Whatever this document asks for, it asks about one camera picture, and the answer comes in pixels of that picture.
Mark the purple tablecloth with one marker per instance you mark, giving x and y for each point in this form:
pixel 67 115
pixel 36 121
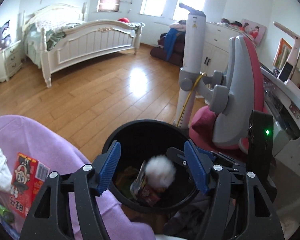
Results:
pixel 65 150

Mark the grey cloth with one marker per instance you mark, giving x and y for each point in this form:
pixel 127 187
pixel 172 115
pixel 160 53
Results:
pixel 187 220

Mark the red hat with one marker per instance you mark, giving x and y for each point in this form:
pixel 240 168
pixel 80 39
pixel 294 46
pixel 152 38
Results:
pixel 123 20

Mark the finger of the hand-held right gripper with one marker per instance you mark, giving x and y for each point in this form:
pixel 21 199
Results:
pixel 176 155

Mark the dark pink cushion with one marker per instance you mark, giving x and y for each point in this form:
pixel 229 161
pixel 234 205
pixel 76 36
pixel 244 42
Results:
pixel 203 120

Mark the yellow green packet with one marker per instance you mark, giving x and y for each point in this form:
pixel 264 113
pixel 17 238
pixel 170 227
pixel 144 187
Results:
pixel 123 177

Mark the white desk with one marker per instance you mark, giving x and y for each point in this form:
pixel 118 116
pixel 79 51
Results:
pixel 297 97

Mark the purple plush toy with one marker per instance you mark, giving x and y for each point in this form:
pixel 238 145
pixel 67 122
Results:
pixel 5 35

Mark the black trash bin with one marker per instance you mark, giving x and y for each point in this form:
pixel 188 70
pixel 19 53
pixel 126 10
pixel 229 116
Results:
pixel 140 135

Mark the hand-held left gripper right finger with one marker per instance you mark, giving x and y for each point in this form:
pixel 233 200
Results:
pixel 196 167

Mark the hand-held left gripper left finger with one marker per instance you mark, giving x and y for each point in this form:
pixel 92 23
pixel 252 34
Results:
pixel 110 167

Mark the pink clothes pile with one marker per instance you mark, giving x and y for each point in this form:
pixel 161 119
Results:
pixel 178 26

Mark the red cartoon box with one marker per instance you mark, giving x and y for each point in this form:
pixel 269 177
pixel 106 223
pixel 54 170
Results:
pixel 25 180

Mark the white paper towel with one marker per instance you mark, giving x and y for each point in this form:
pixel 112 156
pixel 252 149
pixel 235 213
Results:
pixel 160 170

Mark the green wrapper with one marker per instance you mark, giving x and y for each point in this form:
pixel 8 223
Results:
pixel 0 208

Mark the blue garment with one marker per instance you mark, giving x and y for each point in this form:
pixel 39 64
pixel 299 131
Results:
pixel 172 42

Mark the framed photo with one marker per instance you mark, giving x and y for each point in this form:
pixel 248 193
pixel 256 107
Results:
pixel 253 31

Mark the white nightstand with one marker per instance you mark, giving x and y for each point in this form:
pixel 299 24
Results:
pixel 10 60

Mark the small black board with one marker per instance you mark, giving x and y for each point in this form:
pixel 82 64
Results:
pixel 285 72

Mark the silver foil wrapper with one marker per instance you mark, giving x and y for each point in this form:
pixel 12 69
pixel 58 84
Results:
pixel 140 180

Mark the white cabinet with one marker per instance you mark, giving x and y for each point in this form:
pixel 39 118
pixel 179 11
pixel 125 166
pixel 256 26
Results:
pixel 215 42

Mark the white pole stand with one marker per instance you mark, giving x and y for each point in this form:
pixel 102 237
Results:
pixel 193 42

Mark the white bed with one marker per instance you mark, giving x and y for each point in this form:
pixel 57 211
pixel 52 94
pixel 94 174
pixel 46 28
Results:
pixel 90 45

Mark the grey pink chair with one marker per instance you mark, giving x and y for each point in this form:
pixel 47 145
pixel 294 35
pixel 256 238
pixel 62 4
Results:
pixel 240 80

